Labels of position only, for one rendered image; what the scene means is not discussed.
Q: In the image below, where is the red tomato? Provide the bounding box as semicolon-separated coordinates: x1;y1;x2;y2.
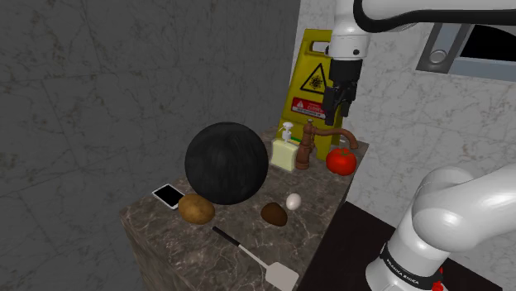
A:
325;147;358;177

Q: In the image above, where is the white smartphone with black screen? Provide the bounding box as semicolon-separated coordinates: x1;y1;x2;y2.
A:
151;184;186;211

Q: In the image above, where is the large black ball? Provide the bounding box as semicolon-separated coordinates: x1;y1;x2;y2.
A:
184;122;270;206

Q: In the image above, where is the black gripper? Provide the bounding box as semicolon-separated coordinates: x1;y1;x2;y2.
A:
322;59;363;126

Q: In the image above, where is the yellow caution floor sign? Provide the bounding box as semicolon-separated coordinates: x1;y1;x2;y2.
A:
277;28;344;161

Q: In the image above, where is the brown potato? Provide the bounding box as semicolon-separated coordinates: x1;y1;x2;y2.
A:
177;193;216;226

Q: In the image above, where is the dark robot stand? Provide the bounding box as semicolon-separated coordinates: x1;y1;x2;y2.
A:
297;201;505;291

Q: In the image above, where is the white egg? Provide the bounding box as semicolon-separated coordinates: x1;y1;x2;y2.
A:
285;193;303;212

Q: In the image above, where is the white spatula with black handle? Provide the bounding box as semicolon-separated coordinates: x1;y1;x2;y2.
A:
212;226;300;291

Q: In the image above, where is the pale yellow soap dispenser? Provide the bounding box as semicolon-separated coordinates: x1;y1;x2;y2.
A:
270;122;301;173

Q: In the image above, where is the brown faucet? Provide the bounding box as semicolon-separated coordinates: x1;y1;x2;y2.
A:
295;118;360;170

